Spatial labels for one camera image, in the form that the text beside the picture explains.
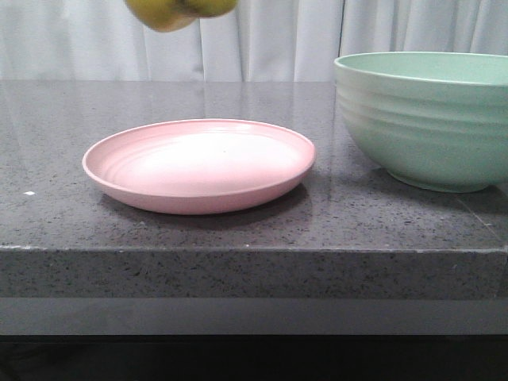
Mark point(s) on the yellow banana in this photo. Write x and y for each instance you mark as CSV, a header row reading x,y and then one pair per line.
x,y
168,15

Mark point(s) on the green bowl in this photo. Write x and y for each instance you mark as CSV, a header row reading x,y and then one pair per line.
x,y
434,120

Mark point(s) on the pink plate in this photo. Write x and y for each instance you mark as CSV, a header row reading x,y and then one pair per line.
x,y
200,166

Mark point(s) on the white curtain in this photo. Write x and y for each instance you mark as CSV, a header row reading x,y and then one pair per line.
x,y
260,41

